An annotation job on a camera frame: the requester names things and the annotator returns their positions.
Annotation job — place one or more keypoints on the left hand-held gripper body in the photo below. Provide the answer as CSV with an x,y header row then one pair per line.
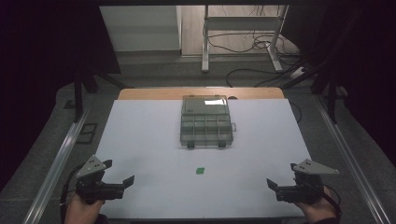
x,y
93,188

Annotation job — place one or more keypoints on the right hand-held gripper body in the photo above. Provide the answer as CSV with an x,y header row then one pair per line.
x,y
303,186

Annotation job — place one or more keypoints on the small green square piece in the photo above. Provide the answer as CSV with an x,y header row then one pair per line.
x,y
200,170

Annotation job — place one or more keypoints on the clear plastic compartment box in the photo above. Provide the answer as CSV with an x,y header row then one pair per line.
x,y
206,122

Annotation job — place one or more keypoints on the person's left hand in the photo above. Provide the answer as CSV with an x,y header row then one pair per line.
x,y
81,213

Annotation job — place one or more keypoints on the person's right hand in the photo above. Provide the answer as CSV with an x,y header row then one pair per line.
x,y
319,210

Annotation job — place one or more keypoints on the black floor socket plate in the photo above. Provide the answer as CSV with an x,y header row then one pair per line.
x,y
87,133

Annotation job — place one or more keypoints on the white table mat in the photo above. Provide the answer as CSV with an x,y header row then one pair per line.
x,y
199,186

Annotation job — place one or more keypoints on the black stand legs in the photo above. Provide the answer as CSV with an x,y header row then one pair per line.
x,y
78,93
332,93

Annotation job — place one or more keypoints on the black round table grommet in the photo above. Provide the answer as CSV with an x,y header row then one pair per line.
x,y
232,97

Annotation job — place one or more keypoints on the white power strip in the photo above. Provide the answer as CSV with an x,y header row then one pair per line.
x,y
297,72

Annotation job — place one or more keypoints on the white cabinet panel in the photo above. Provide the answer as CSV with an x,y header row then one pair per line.
x,y
140,28

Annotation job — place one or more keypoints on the aluminium rail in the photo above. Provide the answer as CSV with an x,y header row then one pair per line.
x,y
59,161
351,161

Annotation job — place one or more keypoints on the white metal stand frame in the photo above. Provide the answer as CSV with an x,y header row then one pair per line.
x,y
243,23

